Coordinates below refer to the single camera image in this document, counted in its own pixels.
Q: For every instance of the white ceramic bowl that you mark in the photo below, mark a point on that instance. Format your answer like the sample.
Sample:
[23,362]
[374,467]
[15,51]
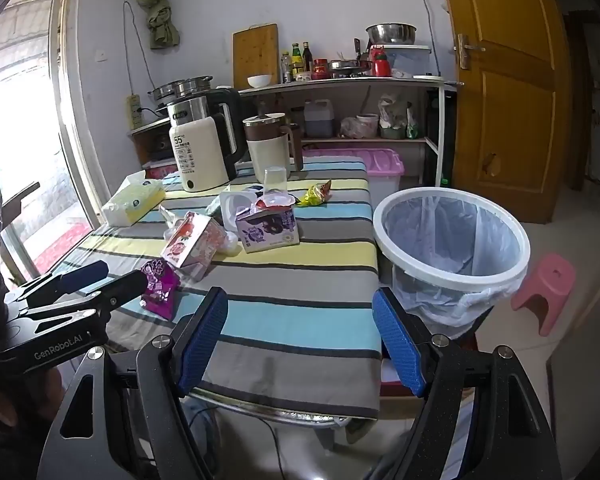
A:
[259,80]

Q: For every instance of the brown cream lidded jug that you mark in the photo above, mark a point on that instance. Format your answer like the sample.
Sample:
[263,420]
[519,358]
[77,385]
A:
[267,152]

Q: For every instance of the kitchen knife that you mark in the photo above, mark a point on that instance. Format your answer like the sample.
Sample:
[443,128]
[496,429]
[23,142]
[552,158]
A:
[357,49]

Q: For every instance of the white electric kettle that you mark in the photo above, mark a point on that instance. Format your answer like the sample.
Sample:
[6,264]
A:
[195,105]

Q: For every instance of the pink plastic stool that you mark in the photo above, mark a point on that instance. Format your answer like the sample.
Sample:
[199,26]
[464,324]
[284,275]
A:
[550,280]

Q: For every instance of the brown side table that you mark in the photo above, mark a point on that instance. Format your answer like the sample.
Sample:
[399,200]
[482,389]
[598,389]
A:
[147,145]

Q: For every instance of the white kitchen shelf rack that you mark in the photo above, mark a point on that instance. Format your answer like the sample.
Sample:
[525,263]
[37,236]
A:
[350,83]

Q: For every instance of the clear plastic lidded container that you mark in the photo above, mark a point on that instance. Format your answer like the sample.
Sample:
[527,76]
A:
[410,60]

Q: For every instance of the yellow power strip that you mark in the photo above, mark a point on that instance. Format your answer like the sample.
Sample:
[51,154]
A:
[134,112]

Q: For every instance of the hanging green cloth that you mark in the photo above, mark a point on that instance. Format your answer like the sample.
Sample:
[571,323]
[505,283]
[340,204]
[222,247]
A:
[160,20]

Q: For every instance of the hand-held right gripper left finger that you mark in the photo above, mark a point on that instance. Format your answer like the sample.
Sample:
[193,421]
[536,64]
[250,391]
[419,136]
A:
[202,340]

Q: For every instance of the red jar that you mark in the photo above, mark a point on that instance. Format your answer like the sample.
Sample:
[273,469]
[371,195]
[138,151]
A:
[320,69]

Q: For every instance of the red floor mat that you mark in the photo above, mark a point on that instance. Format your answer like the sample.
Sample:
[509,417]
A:
[62,242]

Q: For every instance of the wooden door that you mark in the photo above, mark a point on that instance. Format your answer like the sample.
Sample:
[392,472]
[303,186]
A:
[505,110]

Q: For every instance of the white sliding door frame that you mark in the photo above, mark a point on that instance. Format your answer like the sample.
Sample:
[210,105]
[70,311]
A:
[82,135]

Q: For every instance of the dark oil jug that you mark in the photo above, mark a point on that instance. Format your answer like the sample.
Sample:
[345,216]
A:
[319,120]

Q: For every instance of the clear plastic bin liner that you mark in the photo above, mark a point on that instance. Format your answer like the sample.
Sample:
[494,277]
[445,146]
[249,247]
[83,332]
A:
[430,225]

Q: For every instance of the wooden cutting board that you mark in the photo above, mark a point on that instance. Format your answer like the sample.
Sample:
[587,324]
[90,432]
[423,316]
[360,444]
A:
[255,52]

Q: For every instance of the white square plastic tub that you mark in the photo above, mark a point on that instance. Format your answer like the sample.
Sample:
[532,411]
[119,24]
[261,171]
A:
[230,205]

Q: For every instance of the white plate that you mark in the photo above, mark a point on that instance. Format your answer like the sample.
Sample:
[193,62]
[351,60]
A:
[428,77]

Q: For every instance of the purple snack packet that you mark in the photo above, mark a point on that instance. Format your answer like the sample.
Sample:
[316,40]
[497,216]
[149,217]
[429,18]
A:
[159,287]

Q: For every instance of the bundle of plastic bags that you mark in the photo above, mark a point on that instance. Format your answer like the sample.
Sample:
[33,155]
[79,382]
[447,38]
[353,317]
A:
[395,115]

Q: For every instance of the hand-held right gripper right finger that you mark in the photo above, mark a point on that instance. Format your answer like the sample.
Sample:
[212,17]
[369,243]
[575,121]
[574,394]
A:
[397,345]

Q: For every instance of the small clear bottle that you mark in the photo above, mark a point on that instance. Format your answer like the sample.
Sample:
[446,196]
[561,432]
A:
[285,67]

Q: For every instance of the yellow snack wrapper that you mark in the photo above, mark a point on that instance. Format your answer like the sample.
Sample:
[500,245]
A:
[316,194]

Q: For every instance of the steel pan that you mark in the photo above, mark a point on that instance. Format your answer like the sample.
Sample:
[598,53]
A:
[347,66]

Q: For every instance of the steel mixing bowl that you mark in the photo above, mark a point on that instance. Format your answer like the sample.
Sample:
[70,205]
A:
[391,34]

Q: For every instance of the dark sauce bottle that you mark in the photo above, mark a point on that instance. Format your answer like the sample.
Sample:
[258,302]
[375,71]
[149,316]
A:
[307,57]

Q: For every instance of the red plastic bottle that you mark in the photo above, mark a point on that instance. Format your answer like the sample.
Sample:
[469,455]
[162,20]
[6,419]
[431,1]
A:
[380,62]

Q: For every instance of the clear plastic cup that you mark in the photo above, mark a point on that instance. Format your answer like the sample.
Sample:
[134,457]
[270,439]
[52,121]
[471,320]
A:
[275,180]

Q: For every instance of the purple milk carton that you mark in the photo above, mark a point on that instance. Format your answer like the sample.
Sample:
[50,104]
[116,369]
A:
[270,230]

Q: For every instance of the small white tub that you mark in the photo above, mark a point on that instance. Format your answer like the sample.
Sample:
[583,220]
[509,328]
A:
[367,125]

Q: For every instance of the cream electric kettle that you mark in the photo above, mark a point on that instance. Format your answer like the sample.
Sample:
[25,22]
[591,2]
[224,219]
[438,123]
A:
[197,155]

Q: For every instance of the steel pot with lid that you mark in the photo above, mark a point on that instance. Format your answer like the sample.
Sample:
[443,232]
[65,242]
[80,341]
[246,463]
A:
[180,86]

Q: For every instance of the yellow white tissue box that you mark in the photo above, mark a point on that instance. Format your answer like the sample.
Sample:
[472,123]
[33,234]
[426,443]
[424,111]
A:
[132,200]

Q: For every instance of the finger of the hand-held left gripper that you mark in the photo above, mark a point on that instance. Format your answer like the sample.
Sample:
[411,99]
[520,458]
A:
[82,275]
[122,287]

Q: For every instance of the pink drink carton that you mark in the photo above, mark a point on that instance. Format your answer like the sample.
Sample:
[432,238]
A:
[192,245]

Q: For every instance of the pink lid storage box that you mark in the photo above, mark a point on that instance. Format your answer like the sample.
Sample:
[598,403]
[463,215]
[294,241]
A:
[360,160]

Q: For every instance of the white round trash bin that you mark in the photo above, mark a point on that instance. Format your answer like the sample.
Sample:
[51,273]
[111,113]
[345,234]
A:
[510,270]

